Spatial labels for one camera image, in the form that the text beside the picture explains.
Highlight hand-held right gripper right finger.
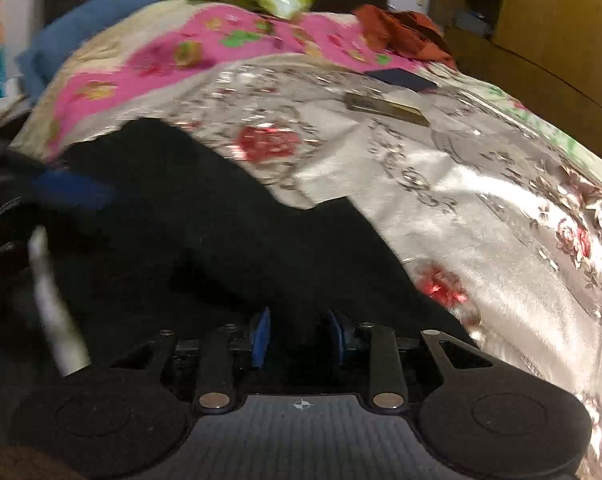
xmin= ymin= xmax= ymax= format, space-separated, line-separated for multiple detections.
xmin=327 ymin=309 xmax=494 ymax=412

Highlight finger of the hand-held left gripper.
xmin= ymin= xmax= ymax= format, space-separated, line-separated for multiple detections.
xmin=31 ymin=169 xmax=118 ymax=213

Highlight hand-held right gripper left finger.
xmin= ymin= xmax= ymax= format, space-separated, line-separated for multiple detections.
xmin=108 ymin=306 xmax=272 ymax=415

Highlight black pants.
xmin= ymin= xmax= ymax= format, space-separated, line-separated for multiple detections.
xmin=0 ymin=117 xmax=482 ymax=396

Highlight blue pillow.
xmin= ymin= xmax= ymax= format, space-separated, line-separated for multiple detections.
xmin=15 ymin=0 xmax=162 ymax=97

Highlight pink floral blanket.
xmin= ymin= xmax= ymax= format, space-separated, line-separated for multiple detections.
xmin=8 ymin=0 xmax=434 ymax=161

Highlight floral satin bedsheet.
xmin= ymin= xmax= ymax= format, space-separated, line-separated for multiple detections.
xmin=173 ymin=52 xmax=602 ymax=480

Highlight flat gold and black box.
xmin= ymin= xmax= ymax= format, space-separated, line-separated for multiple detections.
xmin=344 ymin=91 xmax=430 ymax=127

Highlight dark blue notebook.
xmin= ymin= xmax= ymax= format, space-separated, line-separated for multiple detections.
xmin=365 ymin=66 xmax=438 ymax=94

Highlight red-orange cloth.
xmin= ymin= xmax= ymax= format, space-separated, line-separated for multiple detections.
xmin=355 ymin=4 xmax=458 ymax=70

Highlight grey box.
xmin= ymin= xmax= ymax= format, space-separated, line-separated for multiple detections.
xmin=453 ymin=9 xmax=496 ymax=37

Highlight wooden wardrobe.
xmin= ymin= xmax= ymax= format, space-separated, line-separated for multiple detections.
xmin=431 ymin=0 xmax=602 ymax=123

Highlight white cable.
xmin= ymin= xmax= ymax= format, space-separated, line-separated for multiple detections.
xmin=28 ymin=225 xmax=92 ymax=377

